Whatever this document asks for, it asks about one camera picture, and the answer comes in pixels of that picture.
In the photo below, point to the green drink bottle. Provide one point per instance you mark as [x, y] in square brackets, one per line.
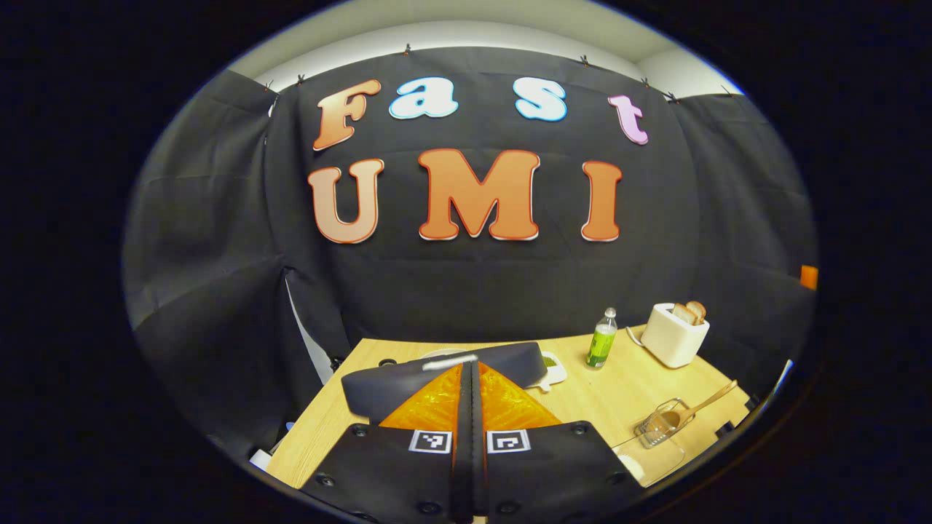
[601, 346]

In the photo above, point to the white toaster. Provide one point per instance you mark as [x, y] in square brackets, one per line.
[673, 340]

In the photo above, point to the white rice cooker dark lid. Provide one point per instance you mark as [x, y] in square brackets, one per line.
[386, 389]

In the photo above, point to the clear chopstick holder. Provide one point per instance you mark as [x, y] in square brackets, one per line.
[655, 435]

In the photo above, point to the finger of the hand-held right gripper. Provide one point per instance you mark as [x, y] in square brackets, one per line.
[809, 277]

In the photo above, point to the wooden spoon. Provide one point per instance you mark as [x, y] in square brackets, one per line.
[703, 405]

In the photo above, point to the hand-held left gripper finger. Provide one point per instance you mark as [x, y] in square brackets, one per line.
[478, 451]
[466, 451]

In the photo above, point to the black backdrop cloth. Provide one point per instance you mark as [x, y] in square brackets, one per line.
[218, 218]

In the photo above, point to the toasted bread slice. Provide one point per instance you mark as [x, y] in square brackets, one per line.
[683, 314]
[699, 311]

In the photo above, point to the clear container of white rice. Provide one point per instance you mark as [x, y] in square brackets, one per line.
[655, 462]

